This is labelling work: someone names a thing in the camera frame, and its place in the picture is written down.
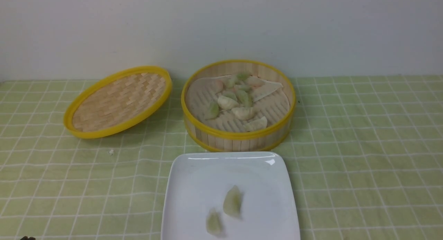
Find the white dumpling centre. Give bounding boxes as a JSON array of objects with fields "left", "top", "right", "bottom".
[{"left": 231, "top": 107, "right": 256, "bottom": 121}]

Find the yellow rimmed bamboo steamer basket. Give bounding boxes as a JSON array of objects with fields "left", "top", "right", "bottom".
[{"left": 181, "top": 60, "right": 296, "bottom": 152}]

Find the white square plate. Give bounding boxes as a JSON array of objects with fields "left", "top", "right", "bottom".
[{"left": 160, "top": 151, "right": 301, "bottom": 240}]

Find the green dumpling rear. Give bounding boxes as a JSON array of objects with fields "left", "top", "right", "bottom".
[{"left": 235, "top": 72, "right": 251, "bottom": 81}]

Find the pale green dumpling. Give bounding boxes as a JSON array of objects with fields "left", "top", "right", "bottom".
[{"left": 206, "top": 208, "right": 224, "bottom": 237}]

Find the light green dumpling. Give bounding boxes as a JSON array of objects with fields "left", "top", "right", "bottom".
[{"left": 223, "top": 185, "right": 242, "bottom": 219}]

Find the green dumpling left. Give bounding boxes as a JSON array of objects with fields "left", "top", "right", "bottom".
[{"left": 204, "top": 100, "right": 220, "bottom": 120}]

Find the pale white dumpling middle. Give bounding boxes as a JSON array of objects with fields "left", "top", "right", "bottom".
[{"left": 217, "top": 95, "right": 239, "bottom": 110}]

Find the pink dumpling rear right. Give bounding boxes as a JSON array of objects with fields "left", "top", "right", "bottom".
[{"left": 245, "top": 76, "right": 265, "bottom": 87}]

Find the yellow rimmed bamboo steamer lid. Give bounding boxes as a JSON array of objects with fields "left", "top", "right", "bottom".
[{"left": 63, "top": 66, "right": 172, "bottom": 139}]

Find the green checkered tablecloth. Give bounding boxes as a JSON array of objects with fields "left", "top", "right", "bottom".
[{"left": 0, "top": 76, "right": 443, "bottom": 240}]

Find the green dumpling centre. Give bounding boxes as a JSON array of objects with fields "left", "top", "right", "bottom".
[{"left": 235, "top": 90, "right": 253, "bottom": 108}]

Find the pink dumpling rear left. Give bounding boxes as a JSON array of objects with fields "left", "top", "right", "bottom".
[{"left": 213, "top": 79, "right": 224, "bottom": 93}]

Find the dark object bottom edge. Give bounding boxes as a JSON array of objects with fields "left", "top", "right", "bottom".
[{"left": 20, "top": 236, "right": 36, "bottom": 240}]

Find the pink dumpling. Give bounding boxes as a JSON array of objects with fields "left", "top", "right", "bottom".
[
  {"left": 213, "top": 79, "right": 224, "bottom": 93},
  {"left": 245, "top": 76, "right": 265, "bottom": 87}
]

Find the white dumpling front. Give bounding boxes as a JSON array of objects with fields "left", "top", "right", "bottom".
[{"left": 245, "top": 117, "right": 268, "bottom": 132}]

